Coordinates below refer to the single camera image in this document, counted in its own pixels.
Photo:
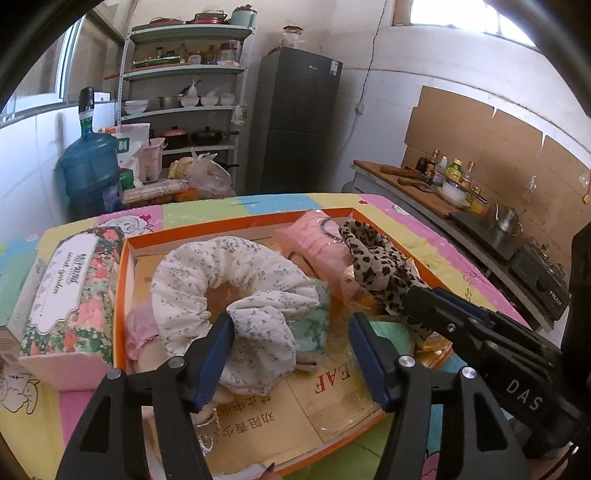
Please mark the black frying pan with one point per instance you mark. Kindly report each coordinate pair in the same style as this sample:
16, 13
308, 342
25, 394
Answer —
210, 137

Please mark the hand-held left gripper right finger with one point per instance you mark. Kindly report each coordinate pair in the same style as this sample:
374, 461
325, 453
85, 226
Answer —
369, 364

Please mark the pink cooking pot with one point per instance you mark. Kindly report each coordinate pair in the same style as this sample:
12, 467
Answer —
175, 137

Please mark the green tray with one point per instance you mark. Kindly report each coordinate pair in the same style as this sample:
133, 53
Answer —
157, 61

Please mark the orange cardboard box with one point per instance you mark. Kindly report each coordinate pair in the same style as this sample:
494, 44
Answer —
295, 415

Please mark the glass jar red lid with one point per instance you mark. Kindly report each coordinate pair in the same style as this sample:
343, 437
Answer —
292, 38

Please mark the printed cartoon blanket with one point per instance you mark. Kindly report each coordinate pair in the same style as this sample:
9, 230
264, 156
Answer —
415, 230

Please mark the cleaver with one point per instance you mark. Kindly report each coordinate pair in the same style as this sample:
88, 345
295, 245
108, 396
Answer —
418, 184

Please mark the grey refrigerator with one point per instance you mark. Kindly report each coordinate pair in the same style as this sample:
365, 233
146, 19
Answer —
295, 124

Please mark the metal kettle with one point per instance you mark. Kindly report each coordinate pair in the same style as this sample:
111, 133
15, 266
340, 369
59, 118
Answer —
506, 221

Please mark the white floral scrunchie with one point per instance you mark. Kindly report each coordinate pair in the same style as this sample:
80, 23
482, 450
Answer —
258, 360

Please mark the leopard print cloth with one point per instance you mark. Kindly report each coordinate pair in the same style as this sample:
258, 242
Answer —
369, 258

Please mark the induction cooker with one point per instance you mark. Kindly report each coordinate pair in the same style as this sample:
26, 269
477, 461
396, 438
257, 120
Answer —
489, 235

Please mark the green floral tissue pack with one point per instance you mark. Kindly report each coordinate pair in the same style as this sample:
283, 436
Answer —
311, 327

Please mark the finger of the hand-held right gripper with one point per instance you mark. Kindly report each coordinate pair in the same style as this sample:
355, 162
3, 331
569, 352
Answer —
461, 302
434, 314

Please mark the teal pot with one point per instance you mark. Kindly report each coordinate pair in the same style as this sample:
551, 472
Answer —
243, 16

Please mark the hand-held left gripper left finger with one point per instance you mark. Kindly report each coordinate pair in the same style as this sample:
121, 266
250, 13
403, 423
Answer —
214, 364

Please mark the metal shelf rack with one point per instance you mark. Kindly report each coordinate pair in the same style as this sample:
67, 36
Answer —
184, 92

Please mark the window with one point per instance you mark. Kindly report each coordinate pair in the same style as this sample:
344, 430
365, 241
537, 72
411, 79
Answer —
461, 18

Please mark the pink packaged cloth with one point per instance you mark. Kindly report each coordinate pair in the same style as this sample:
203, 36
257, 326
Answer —
318, 249

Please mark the blue water jug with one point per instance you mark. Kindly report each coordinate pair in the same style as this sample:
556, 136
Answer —
87, 170

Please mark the cardboard sheets on wall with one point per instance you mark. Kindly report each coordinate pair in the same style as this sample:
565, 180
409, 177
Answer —
489, 134

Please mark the water jug pump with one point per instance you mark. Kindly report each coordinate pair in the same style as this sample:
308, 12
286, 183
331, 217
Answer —
87, 108

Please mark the white bowl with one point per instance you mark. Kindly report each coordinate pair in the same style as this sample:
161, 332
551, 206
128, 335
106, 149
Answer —
453, 193

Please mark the cluster of condiment bottles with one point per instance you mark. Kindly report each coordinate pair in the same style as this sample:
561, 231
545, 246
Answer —
445, 168

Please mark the white sack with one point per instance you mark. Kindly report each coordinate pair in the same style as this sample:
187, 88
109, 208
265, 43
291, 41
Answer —
131, 147

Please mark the rose print tissue box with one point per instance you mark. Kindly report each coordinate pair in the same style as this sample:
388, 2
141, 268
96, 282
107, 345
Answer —
69, 304

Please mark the plastic bag of food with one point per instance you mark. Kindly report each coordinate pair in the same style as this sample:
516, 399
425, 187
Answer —
205, 177

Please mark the pink plastic bin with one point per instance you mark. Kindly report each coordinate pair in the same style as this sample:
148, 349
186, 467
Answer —
151, 159

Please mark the kitchen counter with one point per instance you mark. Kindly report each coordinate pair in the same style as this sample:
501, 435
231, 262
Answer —
415, 203

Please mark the gas stove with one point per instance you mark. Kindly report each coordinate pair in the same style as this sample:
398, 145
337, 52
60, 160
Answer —
540, 281

